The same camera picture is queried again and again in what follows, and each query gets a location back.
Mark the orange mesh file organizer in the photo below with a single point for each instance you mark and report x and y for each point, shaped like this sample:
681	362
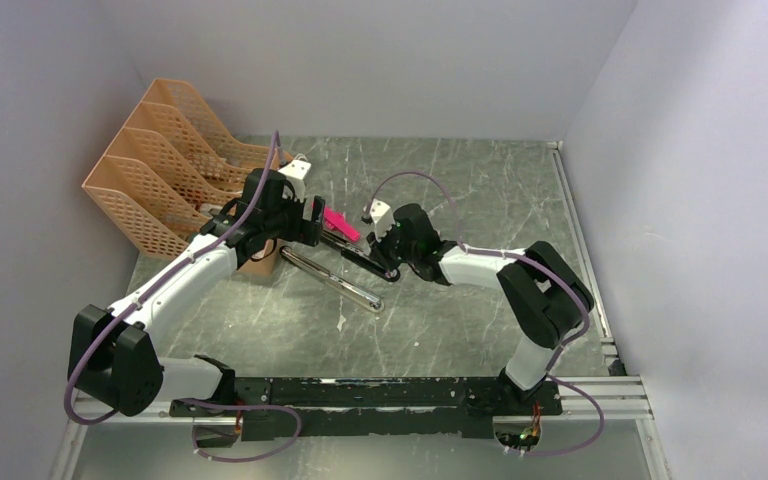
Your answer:
171	163

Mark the beige black stapler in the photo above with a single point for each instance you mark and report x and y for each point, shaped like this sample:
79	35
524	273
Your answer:
358	295

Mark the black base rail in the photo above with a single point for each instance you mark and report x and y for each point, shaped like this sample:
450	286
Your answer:
274	408

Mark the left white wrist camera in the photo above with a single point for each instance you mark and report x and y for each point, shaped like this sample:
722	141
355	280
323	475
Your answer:
295	174

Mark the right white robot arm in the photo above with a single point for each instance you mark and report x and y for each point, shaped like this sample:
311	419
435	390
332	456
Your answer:
547	298

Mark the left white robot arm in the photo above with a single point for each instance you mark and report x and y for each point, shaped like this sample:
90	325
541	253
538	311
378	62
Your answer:
112	354

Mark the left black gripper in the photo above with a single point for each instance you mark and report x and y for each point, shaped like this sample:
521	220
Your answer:
305	231

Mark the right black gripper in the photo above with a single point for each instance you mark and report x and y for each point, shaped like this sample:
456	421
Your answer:
379	247

